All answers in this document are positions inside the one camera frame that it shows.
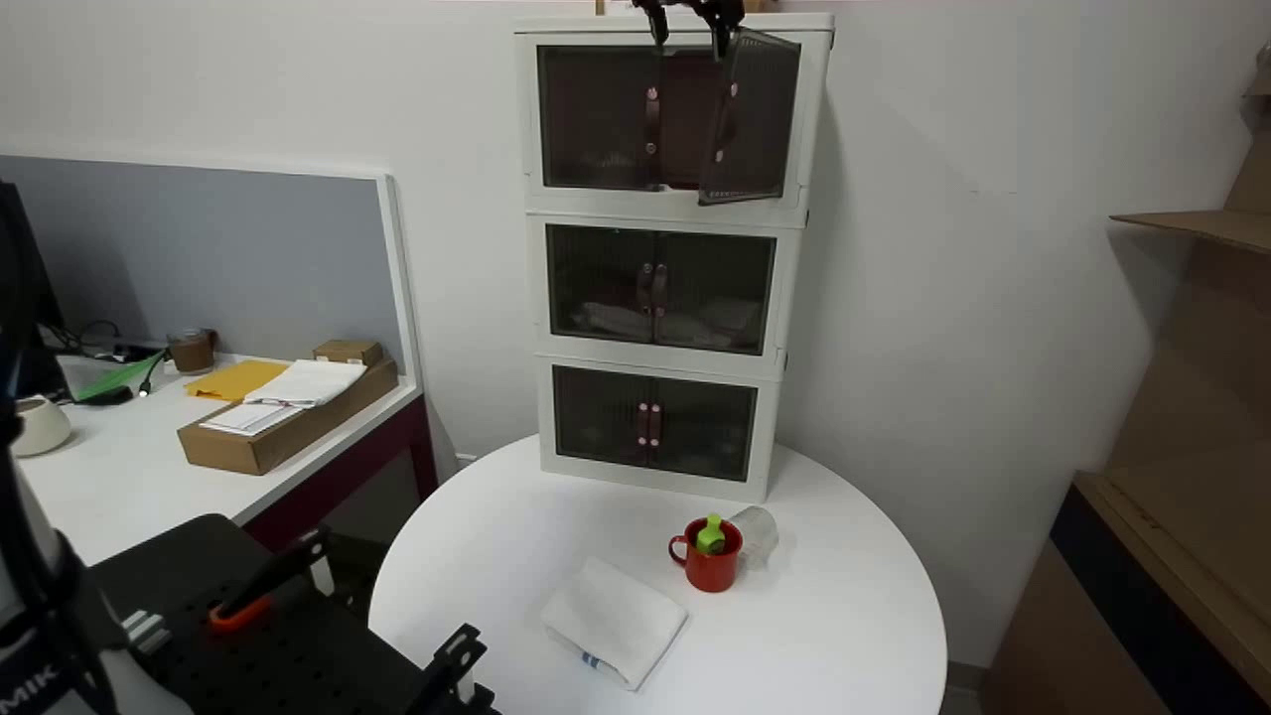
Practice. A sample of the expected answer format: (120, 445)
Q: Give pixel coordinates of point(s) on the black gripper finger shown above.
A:
(657, 16)
(721, 16)

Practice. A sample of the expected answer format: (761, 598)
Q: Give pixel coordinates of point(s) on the tinted cabinet door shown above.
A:
(753, 122)
(595, 116)

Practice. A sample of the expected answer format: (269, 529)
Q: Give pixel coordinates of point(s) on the middle tinted cabinet doors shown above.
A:
(663, 287)

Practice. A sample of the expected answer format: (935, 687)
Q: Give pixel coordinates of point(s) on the tinted cabinet doors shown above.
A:
(663, 287)
(652, 424)

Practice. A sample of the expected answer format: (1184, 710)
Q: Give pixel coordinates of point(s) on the bottom tinted cabinet doors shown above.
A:
(652, 424)

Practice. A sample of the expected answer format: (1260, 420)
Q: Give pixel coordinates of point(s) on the open cardboard tray with papers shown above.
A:
(272, 410)

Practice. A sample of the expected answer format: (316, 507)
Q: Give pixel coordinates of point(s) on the white desk partition panel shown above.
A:
(269, 255)

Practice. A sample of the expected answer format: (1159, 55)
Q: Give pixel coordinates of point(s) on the clear plastic cup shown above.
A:
(761, 533)

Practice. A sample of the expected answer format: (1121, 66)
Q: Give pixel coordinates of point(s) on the green yellow object in mug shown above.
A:
(713, 537)

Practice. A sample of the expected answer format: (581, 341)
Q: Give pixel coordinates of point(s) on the red mug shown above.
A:
(710, 574)

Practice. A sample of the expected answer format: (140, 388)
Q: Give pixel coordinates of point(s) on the round white table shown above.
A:
(840, 614)

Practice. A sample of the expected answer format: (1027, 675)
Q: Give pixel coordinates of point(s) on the folded white cloth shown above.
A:
(614, 621)

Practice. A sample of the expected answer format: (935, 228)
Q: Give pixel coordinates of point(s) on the orange black clamp left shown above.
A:
(258, 598)

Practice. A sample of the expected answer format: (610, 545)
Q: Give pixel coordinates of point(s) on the wooden shelf unit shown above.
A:
(1153, 585)

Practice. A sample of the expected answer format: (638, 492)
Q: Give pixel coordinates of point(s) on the white desk with red side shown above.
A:
(126, 475)

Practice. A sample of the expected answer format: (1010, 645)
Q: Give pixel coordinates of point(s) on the black perforated mounting board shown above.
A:
(309, 657)

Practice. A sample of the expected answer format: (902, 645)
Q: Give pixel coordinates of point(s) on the white stacked cabinet frame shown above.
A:
(683, 116)

